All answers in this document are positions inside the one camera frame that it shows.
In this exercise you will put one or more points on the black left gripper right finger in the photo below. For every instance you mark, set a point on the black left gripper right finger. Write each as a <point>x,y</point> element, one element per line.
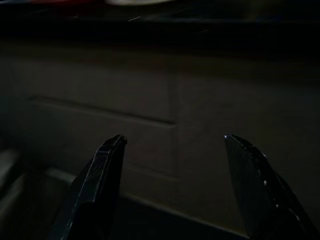
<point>255,190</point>

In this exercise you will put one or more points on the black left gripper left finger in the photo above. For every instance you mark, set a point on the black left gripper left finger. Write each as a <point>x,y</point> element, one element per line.
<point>95,190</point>

